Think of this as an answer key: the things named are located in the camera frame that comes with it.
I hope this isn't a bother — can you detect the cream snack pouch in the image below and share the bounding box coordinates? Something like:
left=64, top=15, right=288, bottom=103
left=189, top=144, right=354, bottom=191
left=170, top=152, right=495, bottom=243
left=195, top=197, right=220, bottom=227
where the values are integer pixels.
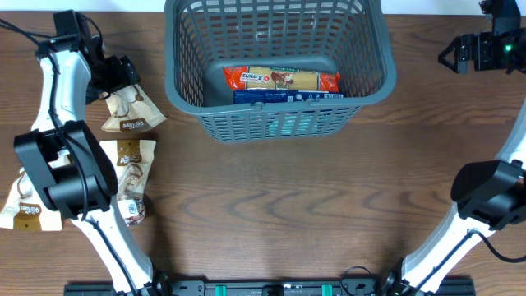
left=102, top=84, right=167, bottom=133

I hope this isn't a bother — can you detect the blue carton box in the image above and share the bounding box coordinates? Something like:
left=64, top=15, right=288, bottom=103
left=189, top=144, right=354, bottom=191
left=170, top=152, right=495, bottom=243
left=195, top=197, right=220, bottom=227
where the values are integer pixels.
left=233, top=90, right=344, bottom=104

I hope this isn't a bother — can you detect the orange spaghetti packet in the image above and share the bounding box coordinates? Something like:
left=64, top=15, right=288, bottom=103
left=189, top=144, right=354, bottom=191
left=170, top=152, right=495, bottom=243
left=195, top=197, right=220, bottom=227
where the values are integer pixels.
left=223, top=66, right=341, bottom=92

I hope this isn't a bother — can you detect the light teal wipes packet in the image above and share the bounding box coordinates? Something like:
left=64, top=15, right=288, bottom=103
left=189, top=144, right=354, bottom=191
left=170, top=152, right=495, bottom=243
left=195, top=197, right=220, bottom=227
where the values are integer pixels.
left=265, top=111, right=330, bottom=137

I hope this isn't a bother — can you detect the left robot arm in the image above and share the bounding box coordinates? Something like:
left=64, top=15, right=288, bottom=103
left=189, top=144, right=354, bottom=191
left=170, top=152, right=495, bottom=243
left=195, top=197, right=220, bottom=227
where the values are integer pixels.
left=14, top=10, right=163, bottom=295

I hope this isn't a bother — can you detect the cream pouch under arm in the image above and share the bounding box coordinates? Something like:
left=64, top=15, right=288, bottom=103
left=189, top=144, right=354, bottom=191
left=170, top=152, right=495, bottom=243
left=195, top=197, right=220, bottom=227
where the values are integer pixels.
left=100, top=139, right=156, bottom=226

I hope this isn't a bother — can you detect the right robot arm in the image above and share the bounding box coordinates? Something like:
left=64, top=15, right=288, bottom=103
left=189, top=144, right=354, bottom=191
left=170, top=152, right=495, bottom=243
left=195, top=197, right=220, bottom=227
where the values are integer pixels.
left=375, top=0, right=525, bottom=295

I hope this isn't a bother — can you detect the grey plastic basket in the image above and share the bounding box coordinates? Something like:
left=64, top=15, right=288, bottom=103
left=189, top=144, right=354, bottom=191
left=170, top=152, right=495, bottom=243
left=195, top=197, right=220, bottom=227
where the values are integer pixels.
left=164, top=0, right=396, bottom=142

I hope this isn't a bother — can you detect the cream pouch far left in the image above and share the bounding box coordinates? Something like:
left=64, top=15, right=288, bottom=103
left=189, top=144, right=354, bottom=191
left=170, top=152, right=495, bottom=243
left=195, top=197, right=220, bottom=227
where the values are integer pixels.
left=1, top=168, right=62, bottom=232

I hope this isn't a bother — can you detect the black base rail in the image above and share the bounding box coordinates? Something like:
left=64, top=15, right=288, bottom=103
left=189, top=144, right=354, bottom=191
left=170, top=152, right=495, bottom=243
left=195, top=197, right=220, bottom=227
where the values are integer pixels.
left=63, top=277, right=477, bottom=296

